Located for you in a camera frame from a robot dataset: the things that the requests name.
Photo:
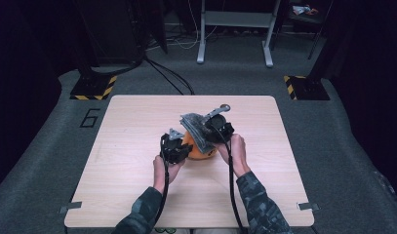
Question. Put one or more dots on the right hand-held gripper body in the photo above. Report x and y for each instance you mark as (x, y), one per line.
(220, 130)

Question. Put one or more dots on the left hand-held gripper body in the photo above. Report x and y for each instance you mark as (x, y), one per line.
(171, 151)

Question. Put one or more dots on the orange plush toy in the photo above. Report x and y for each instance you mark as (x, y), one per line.
(194, 152)

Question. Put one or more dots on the grey fluffy towel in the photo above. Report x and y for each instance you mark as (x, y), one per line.
(196, 130)

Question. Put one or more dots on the person's left hand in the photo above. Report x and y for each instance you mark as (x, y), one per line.
(163, 175)

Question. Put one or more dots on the person's right hand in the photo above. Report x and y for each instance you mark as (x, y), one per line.
(240, 156)

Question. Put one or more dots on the green object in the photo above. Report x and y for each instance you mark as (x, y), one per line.
(165, 231)

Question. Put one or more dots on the black yellow striped stand base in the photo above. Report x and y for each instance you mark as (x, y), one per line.
(92, 87)
(308, 88)

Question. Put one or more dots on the dark equipment cabinet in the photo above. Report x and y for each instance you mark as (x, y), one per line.
(111, 32)

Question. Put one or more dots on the dark side table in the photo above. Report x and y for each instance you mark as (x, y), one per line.
(303, 24)

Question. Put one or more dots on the white desk frame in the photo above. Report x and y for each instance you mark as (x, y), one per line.
(238, 19)

